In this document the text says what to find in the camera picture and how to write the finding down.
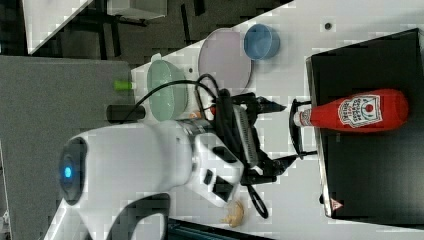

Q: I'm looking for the black cable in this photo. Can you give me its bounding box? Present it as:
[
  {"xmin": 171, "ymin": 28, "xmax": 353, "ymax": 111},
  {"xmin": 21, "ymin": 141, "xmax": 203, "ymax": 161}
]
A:
[{"xmin": 121, "ymin": 73, "xmax": 270, "ymax": 220}]

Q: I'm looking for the orange toy fruit half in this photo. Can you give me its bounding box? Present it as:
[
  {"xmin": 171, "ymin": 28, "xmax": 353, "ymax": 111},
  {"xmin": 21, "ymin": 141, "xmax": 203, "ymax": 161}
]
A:
[{"xmin": 189, "ymin": 111, "xmax": 201, "ymax": 119}]

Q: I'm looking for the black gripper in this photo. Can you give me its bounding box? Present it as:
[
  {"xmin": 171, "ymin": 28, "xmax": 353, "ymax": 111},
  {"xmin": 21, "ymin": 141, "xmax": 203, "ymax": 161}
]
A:
[{"xmin": 213, "ymin": 89, "xmax": 297, "ymax": 186}]

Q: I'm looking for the tan toy chicken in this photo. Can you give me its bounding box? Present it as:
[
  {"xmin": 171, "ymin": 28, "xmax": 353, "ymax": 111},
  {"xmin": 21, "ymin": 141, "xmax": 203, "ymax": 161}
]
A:
[{"xmin": 221, "ymin": 200, "xmax": 245, "ymax": 228}]

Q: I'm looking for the green marker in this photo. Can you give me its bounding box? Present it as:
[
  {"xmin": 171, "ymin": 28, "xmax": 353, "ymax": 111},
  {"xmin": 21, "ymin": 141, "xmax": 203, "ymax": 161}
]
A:
[{"xmin": 113, "ymin": 80, "xmax": 137, "ymax": 91}]

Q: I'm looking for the black oven door handle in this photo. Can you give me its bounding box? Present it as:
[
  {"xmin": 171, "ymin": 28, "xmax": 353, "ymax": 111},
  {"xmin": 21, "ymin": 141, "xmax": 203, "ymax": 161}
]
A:
[{"xmin": 289, "ymin": 99, "xmax": 317, "ymax": 159}]

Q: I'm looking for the green colander bowl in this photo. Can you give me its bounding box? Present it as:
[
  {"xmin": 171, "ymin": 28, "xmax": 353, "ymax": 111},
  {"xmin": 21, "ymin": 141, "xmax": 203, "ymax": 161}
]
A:
[{"xmin": 147, "ymin": 53, "xmax": 188, "ymax": 121}]

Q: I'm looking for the black cylinder cup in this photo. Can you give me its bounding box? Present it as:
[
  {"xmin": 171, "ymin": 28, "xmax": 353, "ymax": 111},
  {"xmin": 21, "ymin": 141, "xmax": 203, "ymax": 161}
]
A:
[{"xmin": 106, "ymin": 104, "xmax": 146, "ymax": 124}]

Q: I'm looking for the blue bowl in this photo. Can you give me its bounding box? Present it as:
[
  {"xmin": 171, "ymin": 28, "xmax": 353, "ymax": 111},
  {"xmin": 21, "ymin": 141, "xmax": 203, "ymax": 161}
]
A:
[{"xmin": 243, "ymin": 24, "xmax": 280, "ymax": 60}]

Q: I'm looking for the red ketchup bottle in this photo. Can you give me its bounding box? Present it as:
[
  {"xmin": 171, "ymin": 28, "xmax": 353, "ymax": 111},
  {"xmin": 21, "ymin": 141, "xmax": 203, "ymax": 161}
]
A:
[{"xmin": 293, "ymin": 89, "xmax": 409, "ymax": 133}]

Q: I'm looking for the grey foam board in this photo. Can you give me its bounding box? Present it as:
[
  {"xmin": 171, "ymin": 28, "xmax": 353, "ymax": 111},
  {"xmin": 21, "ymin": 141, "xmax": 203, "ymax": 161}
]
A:
[{"xmin": 0, "ymin": 56, "xmax": 134, "ymax": 240}]

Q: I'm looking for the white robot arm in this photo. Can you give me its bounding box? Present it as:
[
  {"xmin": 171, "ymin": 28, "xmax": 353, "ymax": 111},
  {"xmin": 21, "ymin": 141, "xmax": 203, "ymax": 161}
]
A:
[{"xmin": 42, "ymin": 90, "xmax": 291, "ymax": 240}]

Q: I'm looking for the red toy strawberry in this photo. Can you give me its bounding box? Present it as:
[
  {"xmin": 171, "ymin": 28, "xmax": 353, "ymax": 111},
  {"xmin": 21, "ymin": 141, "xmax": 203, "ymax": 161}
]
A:
[{"xmin": 210, "ymin": 106, "xmax": 216, "ymax": 115}]

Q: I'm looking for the lilac round plate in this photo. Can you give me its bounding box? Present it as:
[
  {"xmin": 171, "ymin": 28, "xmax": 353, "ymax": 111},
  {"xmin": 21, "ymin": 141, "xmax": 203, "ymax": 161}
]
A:
[{"xmin": 198, "ymin": 28, "xmax": 252, "ymax": 95}]

